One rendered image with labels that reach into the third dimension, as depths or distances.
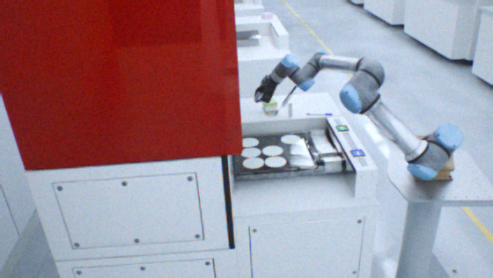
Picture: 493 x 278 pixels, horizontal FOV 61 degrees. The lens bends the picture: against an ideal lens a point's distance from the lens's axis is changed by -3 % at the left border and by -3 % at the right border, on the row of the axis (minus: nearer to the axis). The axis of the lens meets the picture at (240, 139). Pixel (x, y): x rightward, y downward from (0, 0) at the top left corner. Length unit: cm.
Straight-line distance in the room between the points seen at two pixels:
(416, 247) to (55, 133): 176
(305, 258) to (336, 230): 20
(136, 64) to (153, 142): 26
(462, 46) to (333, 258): 499
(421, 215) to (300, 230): 64
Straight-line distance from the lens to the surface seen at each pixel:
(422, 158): 189
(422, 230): 232
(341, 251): 206
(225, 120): 140
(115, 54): 136
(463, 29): 660
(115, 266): 178
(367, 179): 193
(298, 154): 212
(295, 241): 197
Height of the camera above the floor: 194
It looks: 27 degrees down
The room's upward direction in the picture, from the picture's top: 4 degrees counter-clockwise
